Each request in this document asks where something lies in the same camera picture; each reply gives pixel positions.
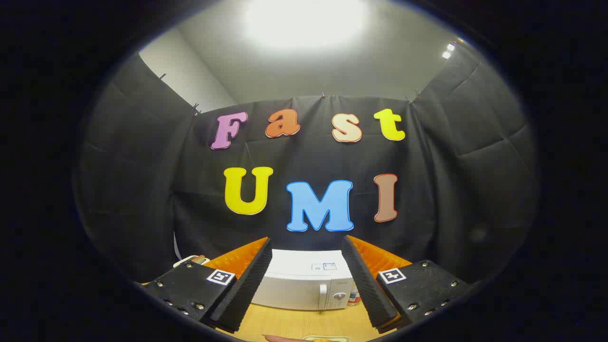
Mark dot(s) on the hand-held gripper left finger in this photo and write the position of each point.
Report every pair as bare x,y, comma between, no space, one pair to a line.
247,289

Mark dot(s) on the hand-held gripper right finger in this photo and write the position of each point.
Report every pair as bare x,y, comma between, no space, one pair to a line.
368,285

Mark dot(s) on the white microwave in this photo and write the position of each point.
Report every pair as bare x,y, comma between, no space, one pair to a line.
299,285

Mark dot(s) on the red label water bottle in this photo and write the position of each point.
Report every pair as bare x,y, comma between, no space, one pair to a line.
353,295

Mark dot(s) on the toast slice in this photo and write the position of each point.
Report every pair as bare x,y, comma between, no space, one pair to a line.
199,260

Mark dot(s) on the speckled white tray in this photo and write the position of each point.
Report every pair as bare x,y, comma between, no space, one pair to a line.
327,338

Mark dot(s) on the white toaster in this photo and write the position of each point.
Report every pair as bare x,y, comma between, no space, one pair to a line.
183,261

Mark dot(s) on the ceiling light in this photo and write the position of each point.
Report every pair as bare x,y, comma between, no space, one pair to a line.
304,21

